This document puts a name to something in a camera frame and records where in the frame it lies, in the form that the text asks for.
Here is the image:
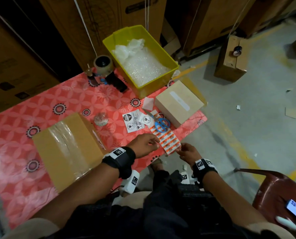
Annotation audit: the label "person's right hand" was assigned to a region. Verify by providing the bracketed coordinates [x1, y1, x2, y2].
[176, 142, 203, 168]

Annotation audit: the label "person's left hand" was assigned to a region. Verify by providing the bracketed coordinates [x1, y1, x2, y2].
[126, 133, 161, 159]

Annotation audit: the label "orange striped packaging card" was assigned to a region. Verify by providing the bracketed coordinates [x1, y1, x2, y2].
[149, 122, 183, 157]

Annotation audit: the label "black-white fragile sticker sheet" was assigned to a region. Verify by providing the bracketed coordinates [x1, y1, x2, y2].
[121, 109, 146, 134]

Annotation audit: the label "packaged blue scissors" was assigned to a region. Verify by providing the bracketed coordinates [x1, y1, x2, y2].
[154, 116, 172, 134]

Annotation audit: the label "small cardboard box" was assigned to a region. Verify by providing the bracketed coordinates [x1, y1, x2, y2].
[32, 112, 108, 193]

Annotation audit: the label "bubble wrap bundle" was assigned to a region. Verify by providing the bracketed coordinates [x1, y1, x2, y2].
[111, 38, 170, 88]

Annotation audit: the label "tape dispenser with tape roll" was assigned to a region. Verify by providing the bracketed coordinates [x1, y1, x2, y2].
[84, 54, 129, 94]

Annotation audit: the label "person's right forearm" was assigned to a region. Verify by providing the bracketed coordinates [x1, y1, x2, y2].
[202, 172, 268, 229]

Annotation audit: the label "person's left forearm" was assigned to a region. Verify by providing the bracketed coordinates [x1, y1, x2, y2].
[31, 164, 120, 229]

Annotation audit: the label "flat brown cardboard box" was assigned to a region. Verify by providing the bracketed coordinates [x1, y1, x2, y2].
[154, 79, 208, 129]

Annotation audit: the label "person's dark clothing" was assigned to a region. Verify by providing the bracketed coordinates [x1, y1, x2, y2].
[3, 169, 283, 239]

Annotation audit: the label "stack of Crompton cartons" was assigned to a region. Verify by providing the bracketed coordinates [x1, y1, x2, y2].
[0, 0, 296, 119]

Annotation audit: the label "black wristband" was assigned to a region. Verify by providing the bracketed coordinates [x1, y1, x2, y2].
[101, 146, 137, 180]
[191, 158, 219, 184]

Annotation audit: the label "brown plastic chair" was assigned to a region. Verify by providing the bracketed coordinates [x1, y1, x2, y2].
[235, 168, 296, 233]

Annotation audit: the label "yellow plastic bin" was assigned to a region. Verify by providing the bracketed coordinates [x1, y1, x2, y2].
[101, 25, 180, 100]

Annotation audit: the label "small brown floor carton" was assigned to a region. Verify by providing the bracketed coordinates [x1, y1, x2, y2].
[213, 35, 251, 83]

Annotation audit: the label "tape roll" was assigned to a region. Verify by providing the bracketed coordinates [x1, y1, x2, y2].
[232, 45, 244, 57]

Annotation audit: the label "orange floral tablecloth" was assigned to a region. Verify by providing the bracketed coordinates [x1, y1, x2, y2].
[0, 67, 208, 230]

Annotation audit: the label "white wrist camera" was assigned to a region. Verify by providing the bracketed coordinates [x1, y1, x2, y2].
[180, 167, 195, 186]
[120, 170, 141, 195]

